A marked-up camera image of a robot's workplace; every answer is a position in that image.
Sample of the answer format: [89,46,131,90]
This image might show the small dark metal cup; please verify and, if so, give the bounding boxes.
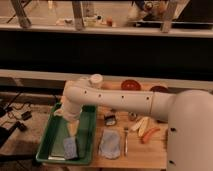
[104,114,117,126]

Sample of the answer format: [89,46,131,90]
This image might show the black cables on floor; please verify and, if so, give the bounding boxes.
[0,93,34,148]

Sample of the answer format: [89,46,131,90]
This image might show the silver fork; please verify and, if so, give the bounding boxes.
[124,127,129,156]

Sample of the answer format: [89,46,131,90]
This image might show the dark red plate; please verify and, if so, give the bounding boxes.
[150,86,169,93]

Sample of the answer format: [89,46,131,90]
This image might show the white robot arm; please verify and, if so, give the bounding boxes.
[60,74,213,171]

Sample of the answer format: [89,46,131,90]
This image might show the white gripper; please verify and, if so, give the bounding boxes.
[54,103,82,137]

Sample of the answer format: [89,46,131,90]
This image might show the yellow toy banana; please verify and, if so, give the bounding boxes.
[130,117,149,137]

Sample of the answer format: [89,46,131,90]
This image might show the red bowl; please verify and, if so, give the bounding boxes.
[121,79,141,91]

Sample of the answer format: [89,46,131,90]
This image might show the grey blue cloth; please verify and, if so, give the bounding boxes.
[98,129,121,159]

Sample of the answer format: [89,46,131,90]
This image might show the green plastic tray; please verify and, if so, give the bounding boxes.
[36,103,96,165]

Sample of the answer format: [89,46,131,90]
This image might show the small round metal object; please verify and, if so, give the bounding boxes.
[128,112,137,121]

